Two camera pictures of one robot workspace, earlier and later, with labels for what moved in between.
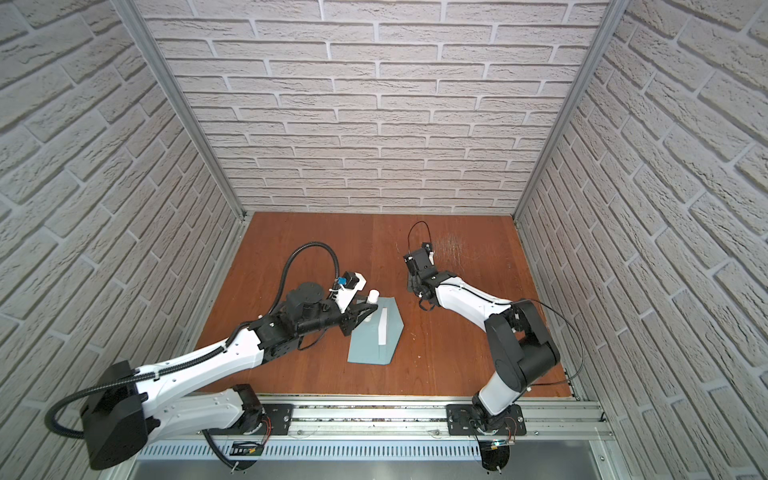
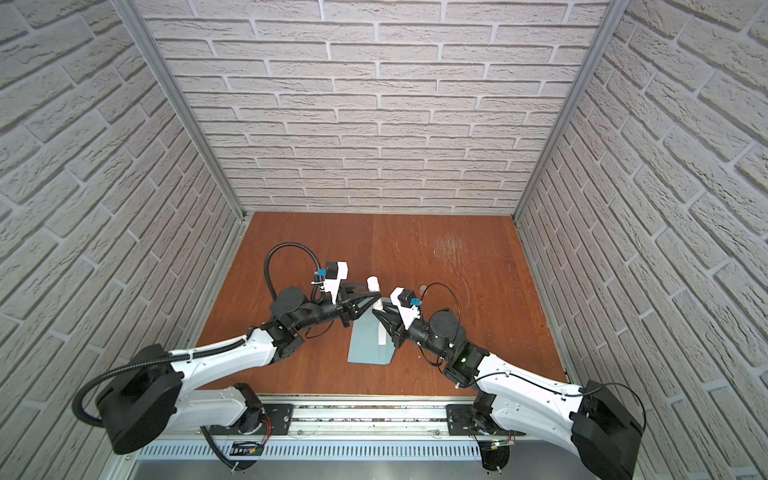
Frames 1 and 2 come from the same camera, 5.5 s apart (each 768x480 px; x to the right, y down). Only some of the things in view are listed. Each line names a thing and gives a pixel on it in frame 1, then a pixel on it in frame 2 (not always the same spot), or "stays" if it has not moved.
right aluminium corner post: x=604 y=29 stays
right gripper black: x=413 y=286 -> x=399 y=333
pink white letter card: x=382 y=328 stays
